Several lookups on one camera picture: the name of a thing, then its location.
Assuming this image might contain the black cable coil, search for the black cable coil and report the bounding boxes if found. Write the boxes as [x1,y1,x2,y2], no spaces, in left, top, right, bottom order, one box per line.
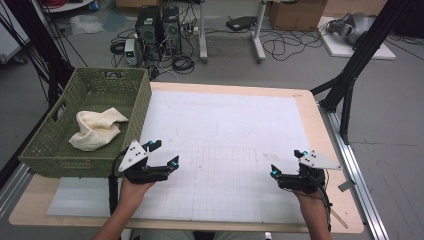
[171,54,196,75]

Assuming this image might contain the loose black floor cables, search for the loose black floor cables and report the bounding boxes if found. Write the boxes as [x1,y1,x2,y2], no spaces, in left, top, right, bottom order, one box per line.
[261,28,325,62]

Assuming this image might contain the person's left hand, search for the person's left hand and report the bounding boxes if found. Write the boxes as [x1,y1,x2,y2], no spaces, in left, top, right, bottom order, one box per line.
[118,177,156,208]

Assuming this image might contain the clear plastic bag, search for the clear plastic bag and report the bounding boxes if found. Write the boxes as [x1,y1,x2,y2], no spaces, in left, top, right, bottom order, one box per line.
[69,14,105,36]

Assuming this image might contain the person's right hand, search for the person's right hand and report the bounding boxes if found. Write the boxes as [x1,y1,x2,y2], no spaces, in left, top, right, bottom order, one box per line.
[294,187,330,216]

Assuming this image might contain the white cabinet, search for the white cabinet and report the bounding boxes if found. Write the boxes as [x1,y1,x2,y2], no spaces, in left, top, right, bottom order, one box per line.
[0,5,31,65]

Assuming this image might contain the grey headset device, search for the grey headset device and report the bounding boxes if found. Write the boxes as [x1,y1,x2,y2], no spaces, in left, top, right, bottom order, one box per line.
[326,12,376,46]

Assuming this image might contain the white desk leg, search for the white desk leg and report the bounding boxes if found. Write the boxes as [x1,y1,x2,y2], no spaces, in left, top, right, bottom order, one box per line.
[198,0,209,65]
[251,0,268,64]

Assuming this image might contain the black metal stand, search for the black metal stand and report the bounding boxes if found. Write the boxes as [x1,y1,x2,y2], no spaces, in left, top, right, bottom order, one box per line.
[309,0,413,145]

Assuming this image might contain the black flat box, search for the black flat box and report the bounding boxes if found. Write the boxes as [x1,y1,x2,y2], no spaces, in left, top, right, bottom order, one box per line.
[225,15,259,32]

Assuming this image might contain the hand-held gripper black cable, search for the hand-held gripper black cable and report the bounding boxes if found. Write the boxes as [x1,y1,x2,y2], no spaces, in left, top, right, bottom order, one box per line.
[308,174,334,233]
[108,149,130,216]

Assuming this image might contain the white floor board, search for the white floor board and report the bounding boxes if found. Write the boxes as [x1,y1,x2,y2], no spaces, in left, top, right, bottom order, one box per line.
[317,16,397,61]

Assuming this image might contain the aluminium rail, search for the aluminium rail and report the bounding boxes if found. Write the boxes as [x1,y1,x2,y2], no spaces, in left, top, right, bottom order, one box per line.
[0,163,33,218]
[319,106,391,240]

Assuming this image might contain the black stand with cables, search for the black stand with cables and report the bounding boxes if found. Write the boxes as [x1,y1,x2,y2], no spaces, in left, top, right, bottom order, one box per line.
[0,0,76,110]

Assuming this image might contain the cream printed cloth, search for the cream printed cloth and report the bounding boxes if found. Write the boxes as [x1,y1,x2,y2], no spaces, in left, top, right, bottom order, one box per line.
[68,107,130,152]

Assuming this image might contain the green woven basket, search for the green woven basket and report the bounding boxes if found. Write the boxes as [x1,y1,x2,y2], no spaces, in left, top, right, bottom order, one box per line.
[18,67,153,179]

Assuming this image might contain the beige wooden strip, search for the beige wooden strip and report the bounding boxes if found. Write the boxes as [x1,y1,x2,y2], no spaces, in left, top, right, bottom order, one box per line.
[329,206,350,230]

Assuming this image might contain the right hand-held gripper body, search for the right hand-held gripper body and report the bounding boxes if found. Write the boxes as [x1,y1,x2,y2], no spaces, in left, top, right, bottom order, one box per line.
[278,149,342,195]

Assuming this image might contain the brown cardboard box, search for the brown cardboard box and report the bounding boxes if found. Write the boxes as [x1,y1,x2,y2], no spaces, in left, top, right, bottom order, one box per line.
[268,0,328,32]

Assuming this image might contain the white grid mat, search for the white grid mat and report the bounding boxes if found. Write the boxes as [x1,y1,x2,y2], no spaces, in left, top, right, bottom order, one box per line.
[46,89,333,226]

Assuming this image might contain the large black computer tower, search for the large black computer tower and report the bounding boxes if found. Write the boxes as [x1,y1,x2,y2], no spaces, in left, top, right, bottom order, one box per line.
[134,5,163,62]

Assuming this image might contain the grey tape piece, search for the grey tape piece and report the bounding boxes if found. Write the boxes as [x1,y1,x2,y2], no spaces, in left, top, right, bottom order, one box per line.
[337,180,357,192]

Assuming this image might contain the small white power supply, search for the small white power supply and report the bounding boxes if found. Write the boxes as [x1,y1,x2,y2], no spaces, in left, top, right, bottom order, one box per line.
[124,38,139,66]

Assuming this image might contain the slim black computer tower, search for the slim black computer tower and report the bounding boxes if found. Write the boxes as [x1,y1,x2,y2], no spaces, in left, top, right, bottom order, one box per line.
[161,6,183,56]

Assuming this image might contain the left hand-held gripper black cable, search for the left hand-held gripper black cable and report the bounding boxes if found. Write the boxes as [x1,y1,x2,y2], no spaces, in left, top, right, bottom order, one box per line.
[108,149,130,216]

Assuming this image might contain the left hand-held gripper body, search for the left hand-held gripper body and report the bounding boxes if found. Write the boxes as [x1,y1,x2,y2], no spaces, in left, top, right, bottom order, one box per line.
[117,139,169,185]

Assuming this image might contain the right hand-held gripper black cable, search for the right hand-held gripper black cable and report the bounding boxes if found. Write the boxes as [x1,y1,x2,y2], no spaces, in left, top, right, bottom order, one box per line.
[308,174,334,233]

